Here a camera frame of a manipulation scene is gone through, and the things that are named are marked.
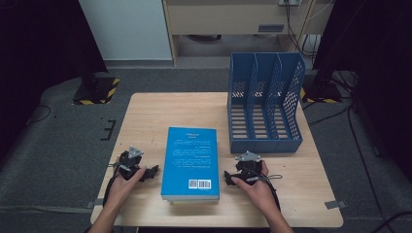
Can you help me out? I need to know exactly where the blue book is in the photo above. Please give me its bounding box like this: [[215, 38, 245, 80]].
[[160, 126, 221, 202]]

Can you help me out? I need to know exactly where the black yellow striped stand base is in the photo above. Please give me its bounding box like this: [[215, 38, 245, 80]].
[[299, 79, 343, 105], [71, 76, 120, 106]]

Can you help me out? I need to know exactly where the hand-held gripper cable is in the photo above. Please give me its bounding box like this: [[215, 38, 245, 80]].
[[102, 161, 123, 208], [258, 173, 284, 212]]

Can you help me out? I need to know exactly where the blue file rack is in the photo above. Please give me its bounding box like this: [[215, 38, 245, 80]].
[[227, 51, 306, 154]]

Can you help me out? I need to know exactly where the left hand-held gripper cable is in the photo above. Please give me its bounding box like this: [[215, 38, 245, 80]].
[[102, 161, 123, 208]]

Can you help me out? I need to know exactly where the thick black floor cable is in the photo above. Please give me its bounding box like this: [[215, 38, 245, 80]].
[[372, 211, 412, 233]]

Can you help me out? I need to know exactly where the beige cabinet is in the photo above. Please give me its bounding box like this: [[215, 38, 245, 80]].
[[161, 0, 320, 68]]

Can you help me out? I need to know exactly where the person's right hand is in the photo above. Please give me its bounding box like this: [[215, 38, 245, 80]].
[[231, 159, 276, 212]]

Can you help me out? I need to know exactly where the white panel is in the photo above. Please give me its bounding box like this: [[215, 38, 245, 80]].
[[78, 0, 173, 61]]

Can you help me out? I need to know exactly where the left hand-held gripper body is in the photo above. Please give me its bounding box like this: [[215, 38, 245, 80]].
[[118, 145, 145, 181]]

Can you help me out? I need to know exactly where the grey tape strip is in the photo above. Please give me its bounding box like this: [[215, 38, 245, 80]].
[[86, 198, 105, 210], [324, 200, 348, 210]]

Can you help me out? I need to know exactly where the right hand-held gripper cable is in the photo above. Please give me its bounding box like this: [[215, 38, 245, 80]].
[[258, 173, 284, 212]]

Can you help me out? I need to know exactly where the bundle of hanging cables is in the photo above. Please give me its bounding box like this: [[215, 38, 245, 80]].
[[284, 0, 334, 61]]

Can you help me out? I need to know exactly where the person's left hand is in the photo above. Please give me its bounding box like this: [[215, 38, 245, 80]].
[[108, 166, 148, 208]]

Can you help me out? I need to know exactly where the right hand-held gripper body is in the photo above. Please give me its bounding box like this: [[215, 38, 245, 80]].
[[234, 150, 264, 186]]

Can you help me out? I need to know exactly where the dark curtain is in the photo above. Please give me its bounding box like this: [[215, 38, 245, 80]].
[[312, 0, 412, 183], [0, 0, 109, 163]]

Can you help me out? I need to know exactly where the thin black floor cable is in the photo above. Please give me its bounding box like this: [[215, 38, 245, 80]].
[[26, 104, 52, 126]]

